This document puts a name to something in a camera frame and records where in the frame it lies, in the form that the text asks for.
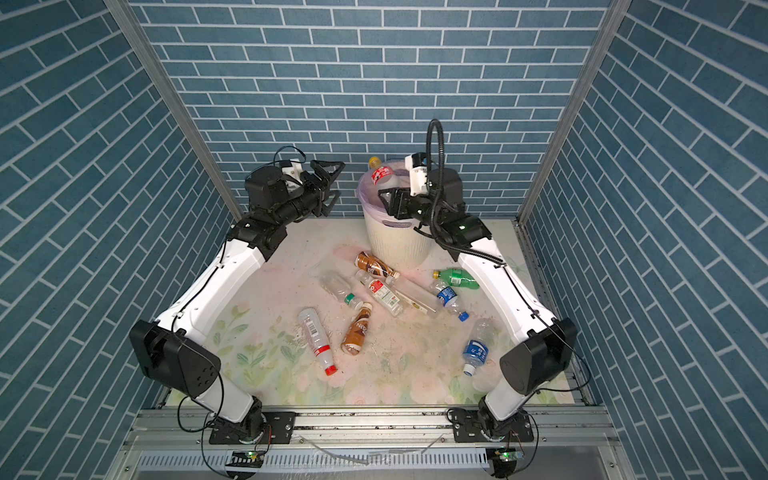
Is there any water bottle blue label white cap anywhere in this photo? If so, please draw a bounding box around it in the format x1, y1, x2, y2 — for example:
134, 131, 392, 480
462, 318, 495, 377

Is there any clear bottle blue cap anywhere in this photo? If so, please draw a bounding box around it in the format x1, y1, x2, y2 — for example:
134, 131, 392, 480
431, 279, 470, 322

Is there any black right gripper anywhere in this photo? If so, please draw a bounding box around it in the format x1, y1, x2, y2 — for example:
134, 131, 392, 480
381, 186, 446, 231

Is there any frosted clear tall bottle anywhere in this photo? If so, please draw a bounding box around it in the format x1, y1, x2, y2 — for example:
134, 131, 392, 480
391, 276, 440, 318

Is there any aluminium front rail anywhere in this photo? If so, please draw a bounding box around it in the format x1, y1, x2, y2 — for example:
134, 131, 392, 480
125, 405, 620, 449

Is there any brown drink bottle upper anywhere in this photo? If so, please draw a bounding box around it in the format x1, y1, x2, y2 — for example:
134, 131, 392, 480
354, 251, 400, 281

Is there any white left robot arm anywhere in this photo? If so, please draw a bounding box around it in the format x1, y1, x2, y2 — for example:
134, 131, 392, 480
129, 160, 345, 425

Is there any brown drink bottle lower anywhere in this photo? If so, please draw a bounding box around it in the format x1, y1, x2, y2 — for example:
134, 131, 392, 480
341, 302, 373, 356

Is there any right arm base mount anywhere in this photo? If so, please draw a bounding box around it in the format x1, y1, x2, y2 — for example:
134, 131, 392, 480
446, 407, 535, 443

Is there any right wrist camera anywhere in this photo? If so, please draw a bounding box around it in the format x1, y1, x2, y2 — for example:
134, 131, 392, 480
405, 152, 428, 196

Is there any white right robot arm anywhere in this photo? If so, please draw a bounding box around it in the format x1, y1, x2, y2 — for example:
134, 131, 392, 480
378, 169, 578, 425

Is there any clear bottle green cap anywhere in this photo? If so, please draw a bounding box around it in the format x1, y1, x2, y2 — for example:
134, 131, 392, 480
319, 270, 363, 311

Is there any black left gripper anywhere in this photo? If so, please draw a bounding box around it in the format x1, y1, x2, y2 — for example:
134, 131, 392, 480
270, 160, 342, 229

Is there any green soda bottle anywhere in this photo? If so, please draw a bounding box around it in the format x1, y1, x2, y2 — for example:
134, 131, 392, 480
433, 268, 480, 290

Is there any clear bottle red label yellow cap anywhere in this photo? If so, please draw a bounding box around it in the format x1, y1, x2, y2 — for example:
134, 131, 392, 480
368, 156, 404, 189

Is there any brown drink bottle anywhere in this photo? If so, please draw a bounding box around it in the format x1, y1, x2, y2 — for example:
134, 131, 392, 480
354, 251, 400, 281
341, 302, 373, 356

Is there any clear bottle red white label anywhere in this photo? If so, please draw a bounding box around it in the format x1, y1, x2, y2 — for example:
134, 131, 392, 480
355, 270, 403, 317

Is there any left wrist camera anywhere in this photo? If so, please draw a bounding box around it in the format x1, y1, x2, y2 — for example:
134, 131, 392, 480
279, 160, 303, 181

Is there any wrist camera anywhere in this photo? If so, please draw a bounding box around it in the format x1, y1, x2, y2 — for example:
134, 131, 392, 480
279, 160, 303, 181
405, 152, 428, 196

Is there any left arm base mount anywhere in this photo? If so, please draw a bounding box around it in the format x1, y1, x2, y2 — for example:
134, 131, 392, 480
208, 410, 296, 445

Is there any white bin with pink liner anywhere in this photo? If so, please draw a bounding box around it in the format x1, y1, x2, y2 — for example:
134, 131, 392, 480
356, 161, 433, 270

